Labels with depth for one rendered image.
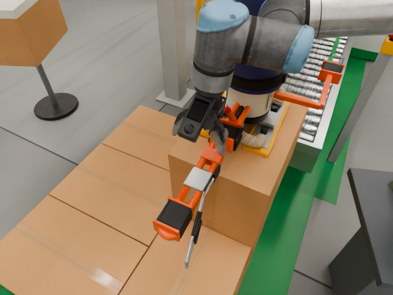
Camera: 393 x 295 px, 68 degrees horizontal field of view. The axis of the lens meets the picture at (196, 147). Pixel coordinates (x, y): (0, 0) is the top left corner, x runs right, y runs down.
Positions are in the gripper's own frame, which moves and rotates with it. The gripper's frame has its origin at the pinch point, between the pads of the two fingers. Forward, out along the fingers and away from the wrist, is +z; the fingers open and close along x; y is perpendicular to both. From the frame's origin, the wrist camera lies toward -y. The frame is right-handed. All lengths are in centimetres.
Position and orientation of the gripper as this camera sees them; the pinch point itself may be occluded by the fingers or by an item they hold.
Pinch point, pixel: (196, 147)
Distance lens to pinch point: 79.2
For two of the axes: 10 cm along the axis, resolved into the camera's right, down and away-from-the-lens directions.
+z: -1.1, 6.6, 7.4
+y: 4.1, -6.5, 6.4
